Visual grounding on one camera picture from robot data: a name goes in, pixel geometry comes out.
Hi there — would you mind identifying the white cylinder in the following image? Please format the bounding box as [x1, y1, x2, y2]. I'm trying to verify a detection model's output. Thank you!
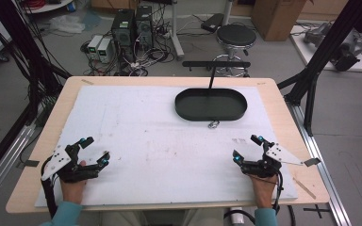
[230, 206, 245, 225]

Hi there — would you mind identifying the black power adapter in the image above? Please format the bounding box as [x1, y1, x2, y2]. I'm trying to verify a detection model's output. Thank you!
[200, 12, 225, 34]

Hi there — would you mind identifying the white board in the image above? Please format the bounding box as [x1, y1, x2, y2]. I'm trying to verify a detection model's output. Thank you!
[289, 24, 362, 73]

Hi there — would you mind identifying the tangle of floor cables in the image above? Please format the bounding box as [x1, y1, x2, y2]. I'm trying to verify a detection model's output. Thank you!
[80, 12, 183, 77]

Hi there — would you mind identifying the white foam mat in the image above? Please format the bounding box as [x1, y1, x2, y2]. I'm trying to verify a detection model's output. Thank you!
[34, 85, 299, 208]

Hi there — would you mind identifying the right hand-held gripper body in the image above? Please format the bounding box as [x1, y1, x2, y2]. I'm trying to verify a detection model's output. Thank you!
[239, 141, 304, 179]

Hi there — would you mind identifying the aluminium rail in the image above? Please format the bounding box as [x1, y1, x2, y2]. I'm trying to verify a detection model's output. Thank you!
[286, 101, 354, 226]
[0, 122, 38, 212]

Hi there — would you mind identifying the white desk leg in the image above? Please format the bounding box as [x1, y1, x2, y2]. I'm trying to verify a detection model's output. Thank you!
[169, 0, 186, 61]

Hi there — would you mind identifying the grey robot device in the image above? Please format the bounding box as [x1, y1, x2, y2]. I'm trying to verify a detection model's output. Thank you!
[303, 22, 362, 73]

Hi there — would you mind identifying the thin wooden strip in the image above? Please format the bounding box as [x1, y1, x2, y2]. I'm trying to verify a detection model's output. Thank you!
[291, 177, 318, 201]

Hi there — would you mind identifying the black stand with oval tray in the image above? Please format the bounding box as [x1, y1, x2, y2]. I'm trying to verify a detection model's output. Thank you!
[174, 60, 252, 122]

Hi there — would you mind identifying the black floor cable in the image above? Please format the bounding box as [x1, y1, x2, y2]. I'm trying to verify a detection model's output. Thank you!
[222, 208, 256, 226]

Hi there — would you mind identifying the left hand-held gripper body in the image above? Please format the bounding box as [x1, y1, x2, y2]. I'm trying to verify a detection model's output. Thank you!
[41, 141, 104, 184]

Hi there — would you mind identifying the black round stool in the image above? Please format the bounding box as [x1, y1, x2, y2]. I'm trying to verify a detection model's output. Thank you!
[212, 24, 257, 78]

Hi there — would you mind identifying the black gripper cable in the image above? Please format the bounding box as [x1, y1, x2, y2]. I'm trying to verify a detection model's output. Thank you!
[40, 155, 59, 218]
[271, 170, 285, 215]

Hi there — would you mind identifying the white power supply unit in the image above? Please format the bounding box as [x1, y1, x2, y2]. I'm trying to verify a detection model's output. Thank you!
[96, 38, 113, 64]
[87, 34, 104, 59]

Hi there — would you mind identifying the white round table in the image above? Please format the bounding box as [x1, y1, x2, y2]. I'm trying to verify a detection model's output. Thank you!
[21, 0, 75, 15]

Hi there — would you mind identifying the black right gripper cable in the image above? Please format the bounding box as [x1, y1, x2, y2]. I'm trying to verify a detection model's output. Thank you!
[271, 170, 285, 215]

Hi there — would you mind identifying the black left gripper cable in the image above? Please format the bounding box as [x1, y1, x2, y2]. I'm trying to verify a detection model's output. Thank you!
[40, 155, 59, 218]

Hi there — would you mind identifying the black metal frame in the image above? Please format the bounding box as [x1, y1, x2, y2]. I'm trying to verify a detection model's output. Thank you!
[276, 0, 362, 137]
[0, 0, 74, 186]

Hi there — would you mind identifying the person's left hand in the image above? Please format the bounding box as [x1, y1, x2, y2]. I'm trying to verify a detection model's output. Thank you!
[58, 159, 89, 205]

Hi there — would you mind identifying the cardboard box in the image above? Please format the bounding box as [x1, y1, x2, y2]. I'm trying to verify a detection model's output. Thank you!
[251, 0, 308, 42]

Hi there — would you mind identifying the person's right hand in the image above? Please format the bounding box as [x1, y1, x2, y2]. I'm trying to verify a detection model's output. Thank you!
[248, 172, 279, 209]

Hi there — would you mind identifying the black computer tower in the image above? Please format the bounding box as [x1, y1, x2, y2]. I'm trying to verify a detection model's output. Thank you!
[134, 5, 155, 49]
[110, 8, 137, 62]

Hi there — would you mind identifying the white plastic bag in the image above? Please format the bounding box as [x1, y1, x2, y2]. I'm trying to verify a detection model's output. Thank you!
[48, 14, 86, 35]

